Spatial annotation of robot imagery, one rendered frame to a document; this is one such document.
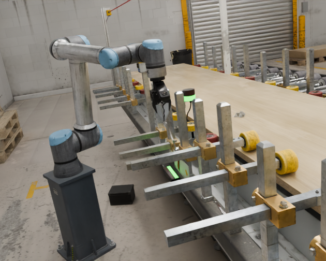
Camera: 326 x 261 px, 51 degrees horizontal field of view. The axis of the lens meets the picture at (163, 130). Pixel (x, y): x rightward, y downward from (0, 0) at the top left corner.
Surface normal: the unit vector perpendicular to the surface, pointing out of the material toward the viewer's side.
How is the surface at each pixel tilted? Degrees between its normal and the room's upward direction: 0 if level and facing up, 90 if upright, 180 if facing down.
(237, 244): 0
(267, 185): 90
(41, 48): 90
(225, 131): 90
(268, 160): 90
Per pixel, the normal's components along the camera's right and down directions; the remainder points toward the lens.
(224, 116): 0.26, 0.26
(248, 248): -0.13, -0.94
